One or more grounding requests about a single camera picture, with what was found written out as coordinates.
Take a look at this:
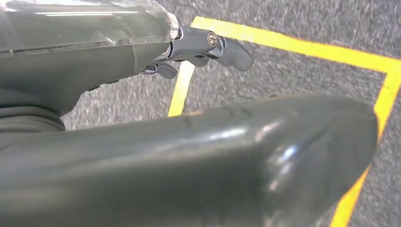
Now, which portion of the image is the yellow floor tape square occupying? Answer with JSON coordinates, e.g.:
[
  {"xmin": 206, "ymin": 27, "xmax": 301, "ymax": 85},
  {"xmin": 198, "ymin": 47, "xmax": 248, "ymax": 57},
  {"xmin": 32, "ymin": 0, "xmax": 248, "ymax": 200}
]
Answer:
[{"xmin": 167, "ymin": 16, "xmax": 401, "ymax": 227}]

